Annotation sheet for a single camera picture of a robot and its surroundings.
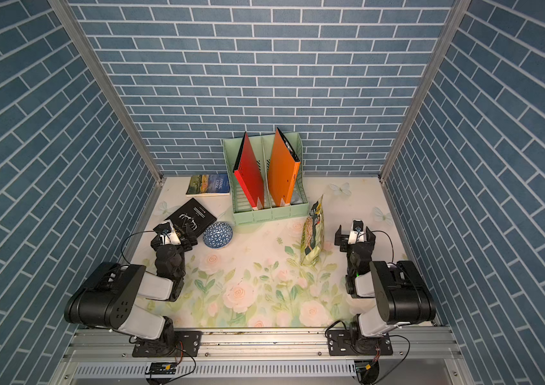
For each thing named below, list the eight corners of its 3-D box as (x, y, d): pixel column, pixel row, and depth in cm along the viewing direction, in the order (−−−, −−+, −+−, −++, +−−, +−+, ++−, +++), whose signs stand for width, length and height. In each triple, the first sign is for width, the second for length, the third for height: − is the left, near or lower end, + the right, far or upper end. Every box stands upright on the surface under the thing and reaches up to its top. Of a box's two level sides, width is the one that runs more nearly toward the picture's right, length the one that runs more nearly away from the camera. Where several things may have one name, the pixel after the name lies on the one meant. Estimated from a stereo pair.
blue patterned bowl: (203, 248, 96) (201, 243, 93) (208, 227, 102) (206, 222, 99) (230, 248, 96) (228, 243, 93) (233, 228, 103) (232, 222, 99)
